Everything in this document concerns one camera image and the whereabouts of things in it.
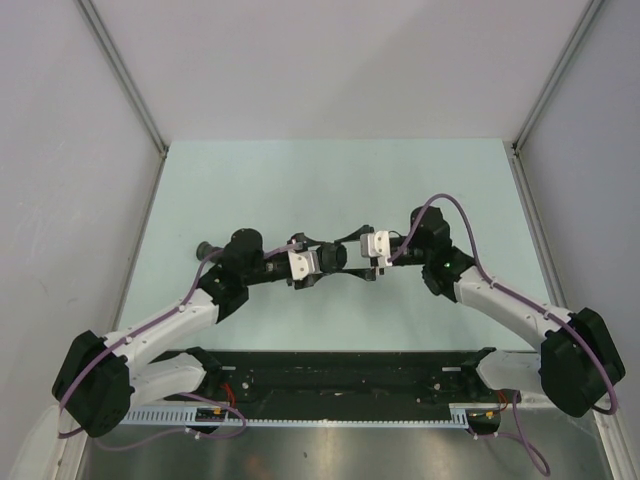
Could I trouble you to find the right aluminium frame post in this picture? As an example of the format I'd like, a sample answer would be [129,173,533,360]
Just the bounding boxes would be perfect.
[511,0,609,154]

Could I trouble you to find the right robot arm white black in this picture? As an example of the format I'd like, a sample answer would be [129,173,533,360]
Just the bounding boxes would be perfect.
[345,207,626,417]

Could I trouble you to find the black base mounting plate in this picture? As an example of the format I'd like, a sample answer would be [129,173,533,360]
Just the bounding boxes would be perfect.
[192,348,514,421]

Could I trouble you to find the black corrugated hose with nut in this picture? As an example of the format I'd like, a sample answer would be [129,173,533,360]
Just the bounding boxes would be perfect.
[194,239,341,275]

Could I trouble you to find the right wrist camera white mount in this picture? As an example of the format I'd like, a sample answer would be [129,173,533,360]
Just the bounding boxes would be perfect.
[360,230,392,268]

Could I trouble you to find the grey slotted cable duct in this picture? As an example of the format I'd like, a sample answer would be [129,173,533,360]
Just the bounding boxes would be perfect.
[119,403,469,429]

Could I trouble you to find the aluminium frame post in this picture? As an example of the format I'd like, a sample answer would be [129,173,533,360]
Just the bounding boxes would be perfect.
[73,0,169,159]
[511,0,609,154]

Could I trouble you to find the left aluminium frame post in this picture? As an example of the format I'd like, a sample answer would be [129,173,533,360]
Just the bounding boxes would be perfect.
[73,0,169,159]

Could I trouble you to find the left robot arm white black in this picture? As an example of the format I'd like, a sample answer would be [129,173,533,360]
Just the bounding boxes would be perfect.
[52,228,336,439]

